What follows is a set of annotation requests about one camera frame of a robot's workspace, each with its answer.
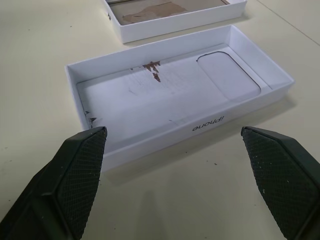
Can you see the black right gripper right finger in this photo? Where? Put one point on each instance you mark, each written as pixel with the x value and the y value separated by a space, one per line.
pixel 280 175

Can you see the white iPhone box lid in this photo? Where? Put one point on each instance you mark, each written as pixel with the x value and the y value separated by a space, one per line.
pixel 162 100

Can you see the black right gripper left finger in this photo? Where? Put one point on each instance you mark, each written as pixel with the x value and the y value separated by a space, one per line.
pixel 75 175

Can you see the blue phone in box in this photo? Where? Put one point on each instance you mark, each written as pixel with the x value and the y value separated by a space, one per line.
pixel 175 27

